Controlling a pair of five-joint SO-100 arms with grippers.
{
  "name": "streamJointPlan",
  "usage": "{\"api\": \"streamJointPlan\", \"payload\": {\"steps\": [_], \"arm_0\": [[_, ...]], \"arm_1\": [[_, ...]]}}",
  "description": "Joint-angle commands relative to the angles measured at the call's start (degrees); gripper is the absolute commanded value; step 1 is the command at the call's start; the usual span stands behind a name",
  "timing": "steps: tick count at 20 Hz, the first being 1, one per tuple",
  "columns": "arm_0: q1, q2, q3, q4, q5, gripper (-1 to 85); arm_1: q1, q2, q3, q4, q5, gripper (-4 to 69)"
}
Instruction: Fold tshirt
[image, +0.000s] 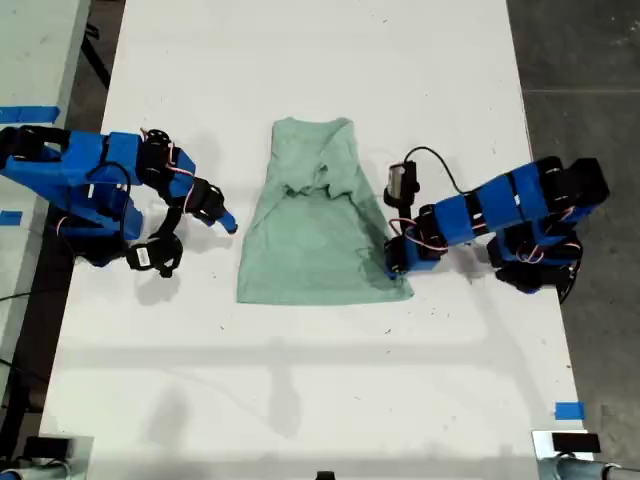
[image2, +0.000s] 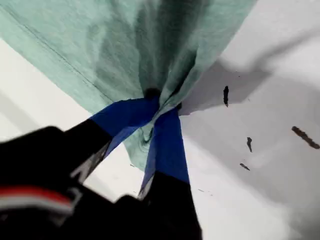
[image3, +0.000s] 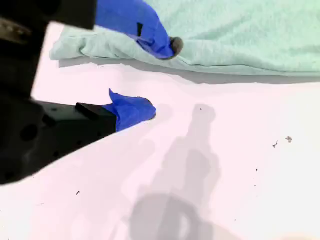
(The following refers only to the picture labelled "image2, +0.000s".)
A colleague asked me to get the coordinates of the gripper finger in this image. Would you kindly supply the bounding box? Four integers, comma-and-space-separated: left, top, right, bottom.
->
61, 87, 161, 161
138, 108, 199, 216

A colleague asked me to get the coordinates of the pale green T-shirt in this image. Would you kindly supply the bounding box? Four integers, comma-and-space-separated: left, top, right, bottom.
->
0, 0, 258, 173

